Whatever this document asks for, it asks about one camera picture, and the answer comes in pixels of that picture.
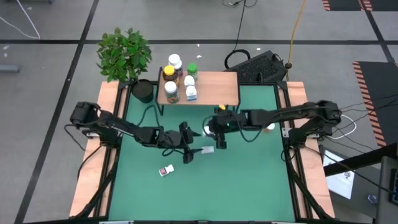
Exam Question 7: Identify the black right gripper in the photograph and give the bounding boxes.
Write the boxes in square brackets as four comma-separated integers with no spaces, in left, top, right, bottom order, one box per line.
[207,108,249,149]

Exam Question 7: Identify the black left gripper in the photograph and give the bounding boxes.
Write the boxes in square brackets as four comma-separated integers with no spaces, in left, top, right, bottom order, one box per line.
[154,121,205,164]

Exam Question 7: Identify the small white bottle red label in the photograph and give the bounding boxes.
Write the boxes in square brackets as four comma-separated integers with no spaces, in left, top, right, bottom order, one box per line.
[158,164,175,178]

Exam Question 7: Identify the green label bottle white lid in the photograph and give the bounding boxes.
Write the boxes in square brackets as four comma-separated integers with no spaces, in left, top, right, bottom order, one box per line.
[164,80,180,104]

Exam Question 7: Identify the clear bottle green lid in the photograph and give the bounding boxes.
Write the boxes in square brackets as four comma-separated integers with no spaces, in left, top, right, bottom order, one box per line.
[187,62,199,82]

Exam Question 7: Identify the brown bottle yellow lid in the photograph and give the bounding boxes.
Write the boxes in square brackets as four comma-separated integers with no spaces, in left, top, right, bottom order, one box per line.
[162,64,180,86]

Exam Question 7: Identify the maroon label bottle white lid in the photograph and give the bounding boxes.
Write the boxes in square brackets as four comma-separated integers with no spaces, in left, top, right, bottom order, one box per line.
[167,54,183,71]

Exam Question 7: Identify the wooden shelf black metal legs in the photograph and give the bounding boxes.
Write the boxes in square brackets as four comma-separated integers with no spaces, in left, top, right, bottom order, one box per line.
[156,67,242,118]

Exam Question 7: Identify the green table mat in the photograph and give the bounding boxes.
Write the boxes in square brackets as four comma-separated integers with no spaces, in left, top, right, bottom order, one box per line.
[108,84,295,222]

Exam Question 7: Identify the black perforated metal box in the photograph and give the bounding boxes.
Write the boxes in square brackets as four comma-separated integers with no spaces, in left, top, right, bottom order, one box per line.
[228,50,289,83]

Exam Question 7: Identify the wooden side board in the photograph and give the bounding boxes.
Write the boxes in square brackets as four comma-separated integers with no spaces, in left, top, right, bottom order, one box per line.
[285,81,336,218]
[68,81,121,218]

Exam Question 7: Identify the potted green plant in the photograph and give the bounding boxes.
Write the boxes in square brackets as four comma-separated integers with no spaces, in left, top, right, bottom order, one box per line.
[95,27,155,104]

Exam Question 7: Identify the white printed sheet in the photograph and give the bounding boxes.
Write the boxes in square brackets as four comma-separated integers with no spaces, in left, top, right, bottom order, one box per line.
[322,149,355,200]

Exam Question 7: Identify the black beam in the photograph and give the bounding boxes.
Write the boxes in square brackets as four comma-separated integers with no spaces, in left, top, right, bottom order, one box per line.
[323,142,398,177]

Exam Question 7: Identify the black mat orange striped edge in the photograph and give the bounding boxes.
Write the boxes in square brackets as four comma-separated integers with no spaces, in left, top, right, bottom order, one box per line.
[362,0,398,12]
[322,0,363,12]
[352,60,398,147]

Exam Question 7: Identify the grey cabinet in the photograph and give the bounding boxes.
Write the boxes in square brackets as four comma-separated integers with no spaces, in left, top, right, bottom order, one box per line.
[375,155,398,224]

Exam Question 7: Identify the grey flat object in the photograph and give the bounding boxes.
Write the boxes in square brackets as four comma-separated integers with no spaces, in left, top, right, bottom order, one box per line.
[0,64,21,74]

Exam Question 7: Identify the black aluminium table frame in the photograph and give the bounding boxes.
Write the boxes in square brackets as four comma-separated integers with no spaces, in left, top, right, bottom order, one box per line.
[74,80,335,224]

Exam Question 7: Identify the black coiled cable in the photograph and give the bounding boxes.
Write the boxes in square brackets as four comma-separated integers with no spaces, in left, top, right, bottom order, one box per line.
[223,0,251,70]

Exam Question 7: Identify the yellow cable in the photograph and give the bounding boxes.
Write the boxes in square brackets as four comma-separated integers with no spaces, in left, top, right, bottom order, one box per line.
[286,0,308,70]

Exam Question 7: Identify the white looped cable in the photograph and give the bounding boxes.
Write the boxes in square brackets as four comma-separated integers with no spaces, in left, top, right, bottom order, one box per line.
[326,114,358,140]

